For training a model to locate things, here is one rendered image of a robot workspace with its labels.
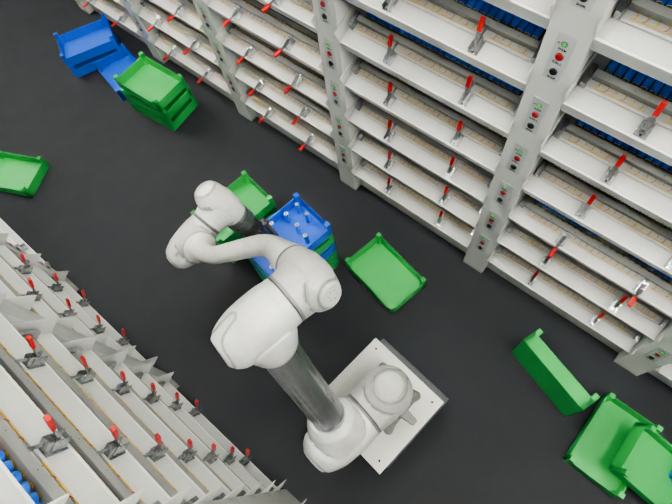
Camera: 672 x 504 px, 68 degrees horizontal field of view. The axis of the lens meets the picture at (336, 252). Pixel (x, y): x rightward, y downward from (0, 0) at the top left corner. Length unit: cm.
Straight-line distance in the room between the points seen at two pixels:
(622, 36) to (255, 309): 92
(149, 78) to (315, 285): 200
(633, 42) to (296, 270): 82
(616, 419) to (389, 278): 102
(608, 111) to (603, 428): 129
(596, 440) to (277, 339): 142
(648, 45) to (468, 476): 152
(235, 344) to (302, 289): 19
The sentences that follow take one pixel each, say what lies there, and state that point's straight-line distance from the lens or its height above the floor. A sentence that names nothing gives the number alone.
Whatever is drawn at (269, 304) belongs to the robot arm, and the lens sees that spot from 111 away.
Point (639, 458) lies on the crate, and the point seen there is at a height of 8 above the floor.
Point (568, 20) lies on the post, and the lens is 119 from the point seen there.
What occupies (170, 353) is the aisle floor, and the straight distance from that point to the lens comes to 231.
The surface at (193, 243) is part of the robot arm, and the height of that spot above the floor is 75.
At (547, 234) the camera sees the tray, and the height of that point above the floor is 53.
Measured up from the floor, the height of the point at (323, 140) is 17.
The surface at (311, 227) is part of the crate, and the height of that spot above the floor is 32.
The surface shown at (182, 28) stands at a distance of 274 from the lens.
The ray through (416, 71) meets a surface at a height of 92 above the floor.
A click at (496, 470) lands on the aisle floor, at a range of 211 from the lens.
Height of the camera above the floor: 207
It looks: 66 degrees down
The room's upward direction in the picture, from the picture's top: 13 degrees counter-clockwise
